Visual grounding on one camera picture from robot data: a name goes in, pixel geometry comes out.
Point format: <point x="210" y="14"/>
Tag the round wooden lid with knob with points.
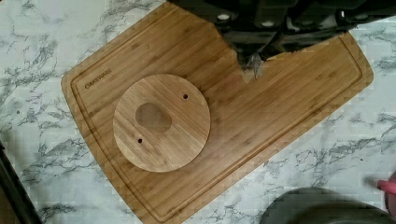
<point x="161" y="123"/>

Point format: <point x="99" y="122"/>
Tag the bamboo cutting board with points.
<point x="249" y="121"/>

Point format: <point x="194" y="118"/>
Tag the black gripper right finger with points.
<point x="305" y="27"/>

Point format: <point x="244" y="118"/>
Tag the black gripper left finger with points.
<point x="248" y="31"/>

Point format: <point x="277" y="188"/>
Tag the dark grey round canister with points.
<point x="322" y="206"/>

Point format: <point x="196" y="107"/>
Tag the pink object at edge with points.
<point x="389" y="187"/>

